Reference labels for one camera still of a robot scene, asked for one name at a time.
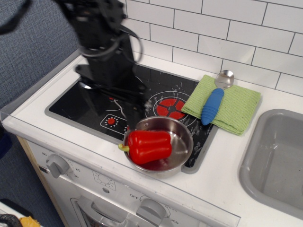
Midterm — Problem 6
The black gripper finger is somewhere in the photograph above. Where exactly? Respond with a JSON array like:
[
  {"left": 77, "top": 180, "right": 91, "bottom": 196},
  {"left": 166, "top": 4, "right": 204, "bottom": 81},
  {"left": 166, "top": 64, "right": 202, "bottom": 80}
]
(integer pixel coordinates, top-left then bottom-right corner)
[
  {"left": 123, "top": 93, "right": 152, "bottom": 130},
  {"left": 78, "top": 78, "right": 104, "bottom": 116}
]

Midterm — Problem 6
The grey sink basin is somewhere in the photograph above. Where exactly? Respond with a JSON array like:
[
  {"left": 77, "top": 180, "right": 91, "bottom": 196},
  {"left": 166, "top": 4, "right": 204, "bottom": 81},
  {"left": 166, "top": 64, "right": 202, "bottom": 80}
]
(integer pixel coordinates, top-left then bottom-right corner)
[{"left": 239, "top": 109, "right": 303, "bottom": 219}]

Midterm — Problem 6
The white toy oven front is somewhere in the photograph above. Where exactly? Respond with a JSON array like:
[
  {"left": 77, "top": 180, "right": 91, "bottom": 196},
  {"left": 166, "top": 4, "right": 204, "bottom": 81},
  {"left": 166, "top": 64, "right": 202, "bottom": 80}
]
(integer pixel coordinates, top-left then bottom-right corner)
[{"left": 28, "top": 142, "right": 240, "bottom": 227}]

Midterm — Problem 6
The grey left oven knob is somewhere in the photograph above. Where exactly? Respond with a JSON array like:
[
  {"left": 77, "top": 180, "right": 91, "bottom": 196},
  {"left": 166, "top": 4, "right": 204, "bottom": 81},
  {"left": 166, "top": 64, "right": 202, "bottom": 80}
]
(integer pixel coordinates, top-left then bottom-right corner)
[{"left": 46, "top": 154, "right": 70, "bottom": 178}]

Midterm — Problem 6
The grey right oven knob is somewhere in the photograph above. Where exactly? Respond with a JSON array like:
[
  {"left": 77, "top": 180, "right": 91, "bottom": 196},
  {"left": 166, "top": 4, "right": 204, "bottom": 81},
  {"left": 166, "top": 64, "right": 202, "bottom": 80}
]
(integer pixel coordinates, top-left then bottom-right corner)
[{"left": 136, "top": 199, "right": 168, "bottom": 227}]

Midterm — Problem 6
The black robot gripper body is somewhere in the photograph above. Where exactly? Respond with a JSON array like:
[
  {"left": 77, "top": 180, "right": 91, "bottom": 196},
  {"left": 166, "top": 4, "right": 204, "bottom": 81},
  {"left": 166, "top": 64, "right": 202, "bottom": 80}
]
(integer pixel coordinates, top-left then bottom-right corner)
[{"left": 76, "top": 30, "right": 146, "bottom": 99}]

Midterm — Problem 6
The red toy bell pepper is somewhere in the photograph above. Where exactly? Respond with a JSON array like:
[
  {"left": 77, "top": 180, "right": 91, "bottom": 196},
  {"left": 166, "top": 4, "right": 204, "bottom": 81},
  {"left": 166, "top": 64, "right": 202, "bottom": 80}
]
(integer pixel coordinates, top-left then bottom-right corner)
[{"left": 118, "top": 130, "right": 172, "bottom": 165}]

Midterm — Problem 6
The grey oven knob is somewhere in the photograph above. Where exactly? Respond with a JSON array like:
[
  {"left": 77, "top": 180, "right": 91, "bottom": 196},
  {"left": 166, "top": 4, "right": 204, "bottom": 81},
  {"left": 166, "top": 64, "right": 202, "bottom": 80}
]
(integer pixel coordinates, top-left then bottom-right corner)
[
  {"left": 46, "top": 154, "right": 70, "bottom": 178},
  {"left": 136, "top": 199, "right": 168, "bottom": 227}
]

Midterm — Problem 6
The yellow black object bottom left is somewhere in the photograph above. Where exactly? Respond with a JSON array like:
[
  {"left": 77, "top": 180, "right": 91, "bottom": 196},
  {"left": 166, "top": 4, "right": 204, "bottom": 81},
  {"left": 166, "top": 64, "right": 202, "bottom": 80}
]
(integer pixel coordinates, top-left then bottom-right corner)
[{"left": 0, "top": 214, "right": 41, "bottom": 227}]

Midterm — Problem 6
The small steel saucepan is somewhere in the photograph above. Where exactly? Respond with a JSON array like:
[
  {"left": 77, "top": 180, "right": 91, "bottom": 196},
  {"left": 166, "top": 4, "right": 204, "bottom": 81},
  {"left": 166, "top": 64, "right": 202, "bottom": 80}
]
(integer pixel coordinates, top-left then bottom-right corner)
[{"left": 118, "top": 116, "right": 194, "bottom": 178}]

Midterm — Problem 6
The green folded dish cloth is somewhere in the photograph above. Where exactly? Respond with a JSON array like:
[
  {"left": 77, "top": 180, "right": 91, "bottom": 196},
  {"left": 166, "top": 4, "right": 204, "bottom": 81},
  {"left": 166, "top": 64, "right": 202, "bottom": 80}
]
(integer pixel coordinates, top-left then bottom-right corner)
[{"left": 181, "top": 75, "right": 261, "bottom": 136}]

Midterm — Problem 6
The black toy stove top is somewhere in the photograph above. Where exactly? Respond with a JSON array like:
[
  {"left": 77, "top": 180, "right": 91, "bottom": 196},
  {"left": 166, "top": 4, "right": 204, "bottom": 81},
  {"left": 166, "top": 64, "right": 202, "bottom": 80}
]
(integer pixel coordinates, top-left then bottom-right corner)
[{"left": 45, "top": 66, "right": 218, "bottom": 174}]

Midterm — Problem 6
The blue handled metal spoon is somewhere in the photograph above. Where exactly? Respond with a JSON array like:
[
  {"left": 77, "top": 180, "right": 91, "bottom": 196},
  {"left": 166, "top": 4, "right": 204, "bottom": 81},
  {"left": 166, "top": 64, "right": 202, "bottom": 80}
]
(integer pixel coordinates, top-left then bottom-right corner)
[{"left": 201, "top": 70, "right": 234, "bottom": 125}]

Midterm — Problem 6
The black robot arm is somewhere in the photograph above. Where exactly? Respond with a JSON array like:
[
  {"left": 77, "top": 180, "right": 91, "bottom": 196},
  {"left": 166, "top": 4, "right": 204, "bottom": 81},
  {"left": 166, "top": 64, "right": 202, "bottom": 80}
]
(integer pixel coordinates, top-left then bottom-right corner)
[{"left": 56, "top": 0, "right": 149, "bottom": 130}]

